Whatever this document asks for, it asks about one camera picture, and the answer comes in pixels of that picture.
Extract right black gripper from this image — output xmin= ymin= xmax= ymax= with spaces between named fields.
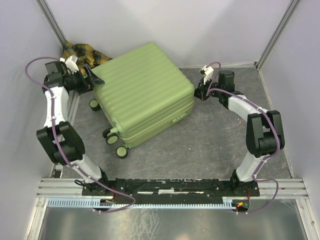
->
xmin=189 ymin=77 xmax=221 ymax=102

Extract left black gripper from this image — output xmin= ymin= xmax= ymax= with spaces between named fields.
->
xmin=68 ymin=64 xmax=106 ymax=95

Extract green suitcase blue lining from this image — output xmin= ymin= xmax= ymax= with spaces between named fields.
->
xmin=92 ymin=42 xmax=195 ymax=159

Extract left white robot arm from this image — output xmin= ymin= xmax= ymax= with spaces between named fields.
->
xmin=36 ymin=60 xmax=111 ymax=195

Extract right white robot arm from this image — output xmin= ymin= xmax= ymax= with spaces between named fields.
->
xmin=194 ymin=66 xmax=285 ymax=196

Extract crumpled yellow plaid shirt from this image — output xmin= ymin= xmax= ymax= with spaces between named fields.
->
xmin=62 ymin=40 xmax=112 ymax=68

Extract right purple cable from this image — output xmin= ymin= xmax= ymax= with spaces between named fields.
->
xmin=206 ymin=61 xmax=287 ymax=215

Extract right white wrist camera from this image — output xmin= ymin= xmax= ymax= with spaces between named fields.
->
xmin=200 ymin=65 xmax=214 ymax=85

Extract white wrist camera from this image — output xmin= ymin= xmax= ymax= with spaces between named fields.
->
xmin=200 ymin=65 xmax=214 ymax=85
xmin=59 ymin=55 xmax=80 ymax=74

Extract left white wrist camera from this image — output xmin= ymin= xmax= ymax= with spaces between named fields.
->
xmin=59 ymin=55 xmax=80 ymax=74

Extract left aluminium corner post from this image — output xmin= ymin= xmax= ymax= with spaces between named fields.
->
xmin=36 ymin=0 xmax=66 ymax=46

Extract aluminium corner post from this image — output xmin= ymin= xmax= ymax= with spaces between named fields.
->
xmin=255 ymin=0 xmax=301 ymax=71
xmin=36 ymin=0 xmax=66 ymax=46

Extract right aluminium corner post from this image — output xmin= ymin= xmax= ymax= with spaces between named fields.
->
xmin=255 ymin=0 xmax=301 ymax=71

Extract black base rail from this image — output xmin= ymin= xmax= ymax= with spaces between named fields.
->
xmin=81 ymin=177 xmax=261 ymax=205

